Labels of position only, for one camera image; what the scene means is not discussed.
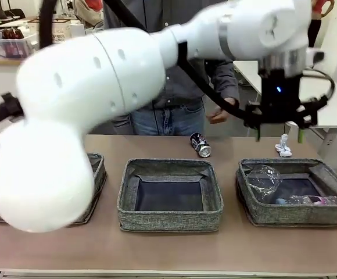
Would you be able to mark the brown wooden frame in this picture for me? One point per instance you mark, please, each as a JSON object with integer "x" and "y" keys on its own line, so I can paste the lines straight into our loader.
{"x": 62, "y": 21}

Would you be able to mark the mannequin with red top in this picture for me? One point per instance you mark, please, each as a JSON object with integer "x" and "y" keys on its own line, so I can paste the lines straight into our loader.
{"x": 316, "y": 20}

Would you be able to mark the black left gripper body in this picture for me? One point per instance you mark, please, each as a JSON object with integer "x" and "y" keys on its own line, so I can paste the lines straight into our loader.
{"x": 279, "y": 101}

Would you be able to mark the clear plastic cup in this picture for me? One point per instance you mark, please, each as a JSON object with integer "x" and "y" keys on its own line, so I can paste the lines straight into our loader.
{"x": 264, "y": 181}

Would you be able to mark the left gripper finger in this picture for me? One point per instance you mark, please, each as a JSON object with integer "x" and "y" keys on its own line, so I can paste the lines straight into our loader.
{"x": 252, "y": 116}
{"x": 309, "y": 114}

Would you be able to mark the clear plastic water bottle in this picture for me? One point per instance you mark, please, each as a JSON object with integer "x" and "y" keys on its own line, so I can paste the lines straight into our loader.
{"x": 311, "y": 200}

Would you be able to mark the clear plastic storage box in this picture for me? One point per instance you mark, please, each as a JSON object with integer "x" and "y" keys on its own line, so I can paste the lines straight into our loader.
{"x": 8, "y": 48}

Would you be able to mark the grey fabric basket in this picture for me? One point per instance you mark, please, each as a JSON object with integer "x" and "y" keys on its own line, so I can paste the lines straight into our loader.
{"x": 168, "y": 219}
{"x": 287, "y": 215}
{"x": 98, "y": 180}

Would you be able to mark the white tissue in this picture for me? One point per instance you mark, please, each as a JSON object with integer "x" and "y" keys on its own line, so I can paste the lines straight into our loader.
{"x": 284, "y": 149}

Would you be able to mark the dark blue soda can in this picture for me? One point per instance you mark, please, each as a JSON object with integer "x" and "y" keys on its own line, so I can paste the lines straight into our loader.
{"x": 201, "y": 145}

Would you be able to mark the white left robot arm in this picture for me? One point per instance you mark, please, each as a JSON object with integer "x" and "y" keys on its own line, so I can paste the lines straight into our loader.
{"x": 69, "y": 87}

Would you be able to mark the person's left hand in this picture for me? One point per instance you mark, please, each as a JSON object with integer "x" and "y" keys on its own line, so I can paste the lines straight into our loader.
{"x": 222, "y": 114}

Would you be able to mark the person's left forearm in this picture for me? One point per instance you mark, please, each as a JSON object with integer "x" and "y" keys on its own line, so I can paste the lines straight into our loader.
{"x": 228, "y": 81}

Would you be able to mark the person in grey shirt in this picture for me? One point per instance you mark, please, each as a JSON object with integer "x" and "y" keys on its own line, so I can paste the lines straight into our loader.
{"x": 171, "y": 122}

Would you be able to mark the dark brown glass bottles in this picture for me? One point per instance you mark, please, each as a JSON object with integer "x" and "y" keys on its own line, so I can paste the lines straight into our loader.
{"x": 13, "y": 33}

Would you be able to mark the aluminium table frame rail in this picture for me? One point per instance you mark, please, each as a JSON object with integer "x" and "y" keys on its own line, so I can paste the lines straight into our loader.
{"x": 69, "y": 274}

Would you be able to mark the background person in beige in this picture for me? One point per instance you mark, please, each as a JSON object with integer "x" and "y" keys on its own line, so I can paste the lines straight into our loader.
{"x": 90, "y": 11}

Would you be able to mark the white slotted crate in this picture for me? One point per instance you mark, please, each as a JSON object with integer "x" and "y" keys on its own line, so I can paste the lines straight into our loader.
{"x": 61, "y": 35}

